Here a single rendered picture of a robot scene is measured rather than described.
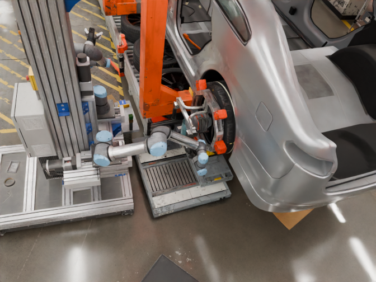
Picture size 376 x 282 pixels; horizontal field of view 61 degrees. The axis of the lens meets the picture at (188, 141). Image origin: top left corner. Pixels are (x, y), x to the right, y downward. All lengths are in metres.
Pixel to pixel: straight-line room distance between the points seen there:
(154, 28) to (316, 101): 1.63
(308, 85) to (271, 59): 1.20
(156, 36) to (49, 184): 1.67
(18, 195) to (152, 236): 1.26
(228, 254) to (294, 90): 1.75
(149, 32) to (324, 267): 2.65
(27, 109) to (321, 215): 2.96
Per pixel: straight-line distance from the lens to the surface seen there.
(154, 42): 2.69
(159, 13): 2.56
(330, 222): 3.75
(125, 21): 4.66
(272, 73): 2.11
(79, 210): 3.05
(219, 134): 2.63
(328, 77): 3.53
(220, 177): 3.34
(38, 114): 2.39
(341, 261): 3.62
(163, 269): 2.69
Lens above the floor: 2.91
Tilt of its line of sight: 50 degrees down
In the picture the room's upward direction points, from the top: 12 degrees clockwise
